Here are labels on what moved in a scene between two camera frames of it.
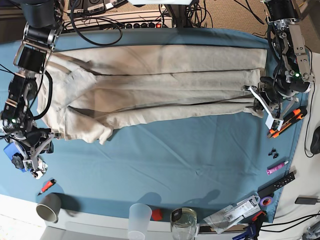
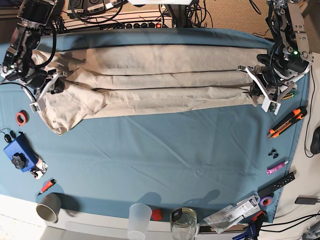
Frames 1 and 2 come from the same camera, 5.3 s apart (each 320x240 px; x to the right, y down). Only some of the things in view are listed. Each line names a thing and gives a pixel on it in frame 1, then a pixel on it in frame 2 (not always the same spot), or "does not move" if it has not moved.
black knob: x=17 y=160 does not move
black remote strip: x=268 y=190 does not move
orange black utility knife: x=297 y=114 does not move
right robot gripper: x=34 y=142 → x=36 y=79
